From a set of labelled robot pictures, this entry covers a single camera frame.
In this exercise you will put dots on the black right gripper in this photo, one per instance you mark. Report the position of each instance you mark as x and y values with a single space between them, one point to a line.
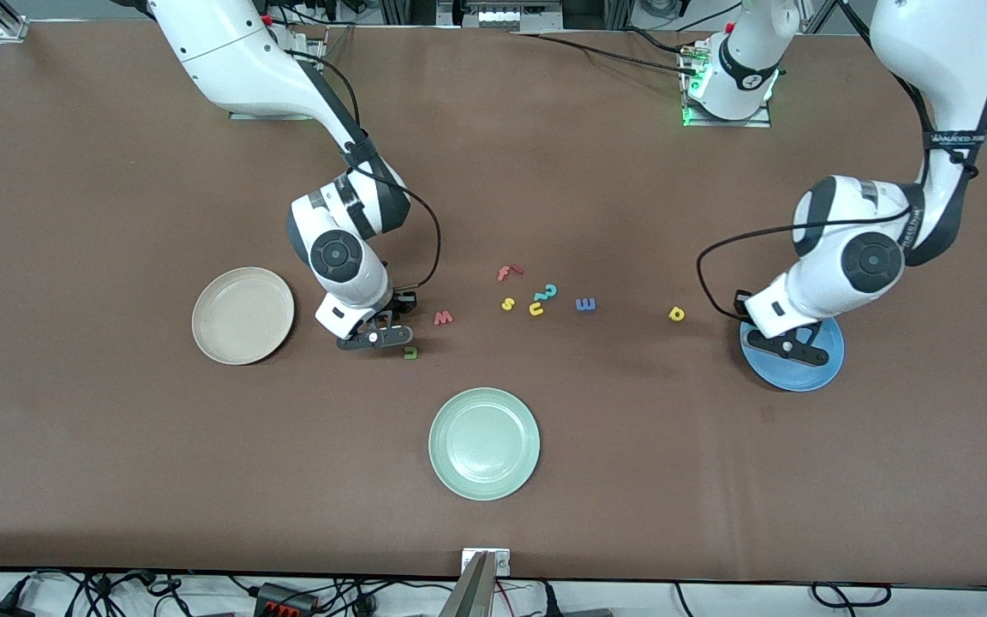
397 302

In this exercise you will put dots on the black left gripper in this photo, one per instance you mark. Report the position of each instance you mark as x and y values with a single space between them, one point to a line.
739 306

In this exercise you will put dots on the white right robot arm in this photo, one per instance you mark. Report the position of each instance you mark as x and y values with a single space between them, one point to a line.
245 68

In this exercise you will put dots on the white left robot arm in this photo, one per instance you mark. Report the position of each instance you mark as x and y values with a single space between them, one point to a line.
853 257

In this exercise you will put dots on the blue round plate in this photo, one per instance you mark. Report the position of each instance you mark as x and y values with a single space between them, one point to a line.
802 377

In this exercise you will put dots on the beige round plate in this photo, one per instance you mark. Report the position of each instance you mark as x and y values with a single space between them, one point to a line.
243 315

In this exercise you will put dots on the teal number two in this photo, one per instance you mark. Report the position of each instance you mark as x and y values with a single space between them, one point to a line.
550 290

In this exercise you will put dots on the pale green round plate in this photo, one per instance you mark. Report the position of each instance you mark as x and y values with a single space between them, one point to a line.
484 444

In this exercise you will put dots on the grey metal pole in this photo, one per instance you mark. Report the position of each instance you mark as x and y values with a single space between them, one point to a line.
472 596

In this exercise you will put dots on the grey metal fixture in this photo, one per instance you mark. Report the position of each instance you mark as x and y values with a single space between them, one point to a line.
502 17

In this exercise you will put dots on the black orange power strip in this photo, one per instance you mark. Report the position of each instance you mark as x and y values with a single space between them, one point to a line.
275 597

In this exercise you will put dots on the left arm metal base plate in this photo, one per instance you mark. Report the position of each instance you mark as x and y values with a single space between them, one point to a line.
726 123

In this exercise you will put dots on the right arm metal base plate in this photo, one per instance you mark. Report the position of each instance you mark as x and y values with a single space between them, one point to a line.
271 116

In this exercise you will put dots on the small silver metal bracket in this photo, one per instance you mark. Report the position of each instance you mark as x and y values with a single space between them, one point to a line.
500 561

